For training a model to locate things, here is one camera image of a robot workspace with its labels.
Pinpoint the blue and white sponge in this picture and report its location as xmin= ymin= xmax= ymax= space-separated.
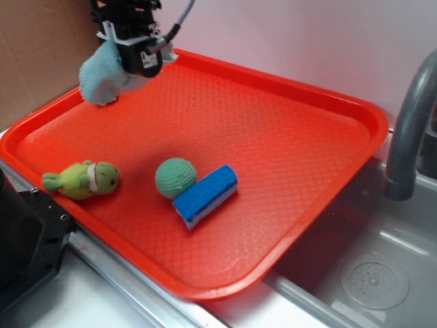
xmin=172 ymin=165 xmax=238 ymax=230

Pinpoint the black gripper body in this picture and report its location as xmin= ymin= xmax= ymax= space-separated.
xmin=91 ymin=1 xmax=162 ymax=46

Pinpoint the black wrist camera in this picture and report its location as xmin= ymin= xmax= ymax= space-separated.
xmin=117 ymin=39 xmax=163 ymax=78

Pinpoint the green dimpled ball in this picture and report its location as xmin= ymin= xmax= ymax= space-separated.
xmin=155 ymin=158 xmax=197 ymax=200

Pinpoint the red plastic tray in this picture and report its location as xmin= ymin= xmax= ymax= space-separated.
xmin=1 ymin=51 xmax=389 ymax=301

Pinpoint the grey plastic sink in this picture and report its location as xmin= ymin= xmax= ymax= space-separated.
xmin=207 ymin=160 xmax=436 ymax=327

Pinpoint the light blue cloth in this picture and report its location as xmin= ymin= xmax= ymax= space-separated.
xmin=79 ymin=40 xmax=178 ymax=106

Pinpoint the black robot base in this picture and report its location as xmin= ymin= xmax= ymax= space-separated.
xmin=1 ymin=173 xmax=72 ymax=313

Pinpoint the green plush frog toy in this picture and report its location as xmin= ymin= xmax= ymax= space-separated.
xmin=42 ymin=161 xmax=121 ymax=201

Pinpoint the grey faucet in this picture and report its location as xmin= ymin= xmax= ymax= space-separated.
xmin=384 ymin=51 xmax=436 ymax=201

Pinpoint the grey coiled cable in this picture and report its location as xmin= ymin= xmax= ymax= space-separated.
xmin=149 ymin=0 xmax=196 ymax=55

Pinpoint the cardboard panel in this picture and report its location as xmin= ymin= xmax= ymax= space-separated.
xmin=1 ymin=1 xmax=98 ymax=131

